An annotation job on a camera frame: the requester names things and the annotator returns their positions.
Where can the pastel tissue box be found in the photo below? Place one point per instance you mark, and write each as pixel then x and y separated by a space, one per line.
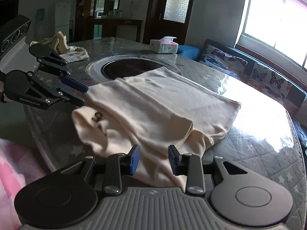
pixel 163 46

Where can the white refrigerator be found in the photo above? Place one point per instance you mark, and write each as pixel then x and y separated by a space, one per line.
pixel 62 16

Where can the dark wooden cabinet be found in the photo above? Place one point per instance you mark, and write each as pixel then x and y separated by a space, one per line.
pixel 110 26

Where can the cream shirt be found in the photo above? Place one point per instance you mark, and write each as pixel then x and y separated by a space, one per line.
pixel 156 105

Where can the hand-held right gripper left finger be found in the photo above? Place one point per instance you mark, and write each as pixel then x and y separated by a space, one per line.
pixel 135 159

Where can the blue cushion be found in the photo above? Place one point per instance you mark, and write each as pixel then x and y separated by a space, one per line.
pixel 189 51

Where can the window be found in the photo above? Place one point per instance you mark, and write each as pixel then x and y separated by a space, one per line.
pixel 271 16

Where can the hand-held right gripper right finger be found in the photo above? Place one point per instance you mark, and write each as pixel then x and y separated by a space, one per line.
pixel 172 159

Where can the dark blue sofa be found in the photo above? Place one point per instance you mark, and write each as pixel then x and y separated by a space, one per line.
pixel 239 52

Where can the round black induction hob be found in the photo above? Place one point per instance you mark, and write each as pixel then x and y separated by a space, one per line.
pixel 124 68

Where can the white floral cloth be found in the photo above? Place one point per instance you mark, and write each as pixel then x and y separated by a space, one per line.
pixel 76 56

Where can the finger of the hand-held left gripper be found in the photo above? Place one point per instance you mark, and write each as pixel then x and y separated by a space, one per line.
pixel 76 101
pixel 74 85

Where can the yellow green floral cloth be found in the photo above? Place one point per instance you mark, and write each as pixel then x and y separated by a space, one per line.
pixel 57 42

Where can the orange butterfly print pillow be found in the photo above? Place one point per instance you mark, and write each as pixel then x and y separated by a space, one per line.
pixel 268 79

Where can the person's pink clothing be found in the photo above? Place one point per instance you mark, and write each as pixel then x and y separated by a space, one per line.
pixel 12 172

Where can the dark wooden frosted glass door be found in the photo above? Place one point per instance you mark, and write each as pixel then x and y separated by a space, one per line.
pixel 153 16

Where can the blue butterfly print pillow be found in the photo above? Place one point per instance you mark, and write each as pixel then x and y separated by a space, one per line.
pixel 220 58

